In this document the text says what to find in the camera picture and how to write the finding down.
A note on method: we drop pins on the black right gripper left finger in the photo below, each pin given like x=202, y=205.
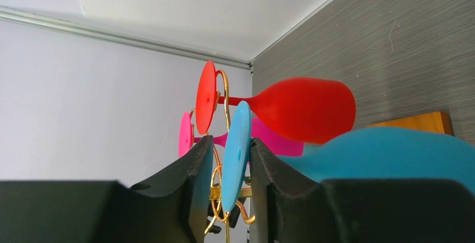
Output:
x=169, y=206

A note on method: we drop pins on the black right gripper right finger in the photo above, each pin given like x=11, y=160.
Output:
x=290, y=207

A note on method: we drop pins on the pink wine glass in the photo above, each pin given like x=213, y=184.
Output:
x=278, y=145

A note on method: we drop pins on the red wine glass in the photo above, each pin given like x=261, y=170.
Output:
x=302, y=109

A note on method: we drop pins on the blue wine glass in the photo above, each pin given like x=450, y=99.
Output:
x=367, y=153

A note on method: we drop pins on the gold wire wine glass rack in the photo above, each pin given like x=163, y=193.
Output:
x=309, y=121

